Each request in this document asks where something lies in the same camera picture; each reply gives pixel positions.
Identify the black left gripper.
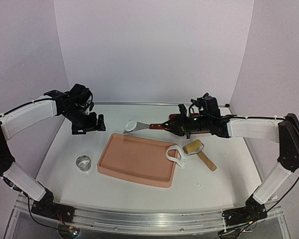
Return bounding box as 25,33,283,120
62,106,106,135

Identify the wooden rolling pin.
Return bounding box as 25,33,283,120
183,139,217,172

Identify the round steel cutter ring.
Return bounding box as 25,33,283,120
76,155,92,172

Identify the white dough piece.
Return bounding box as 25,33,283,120
165,144,187,169

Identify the metal scraper red handle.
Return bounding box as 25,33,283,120
123,121,164,134

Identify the round cut dough wrapper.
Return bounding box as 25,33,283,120
124,120,138,132

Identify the pink plastic tray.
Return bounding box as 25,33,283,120
97,133,176,188

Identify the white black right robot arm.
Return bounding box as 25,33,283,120
160,93,299,226

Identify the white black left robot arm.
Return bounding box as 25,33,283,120
0,84,106,223

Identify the dark red square tray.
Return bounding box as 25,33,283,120
168,113,200,120

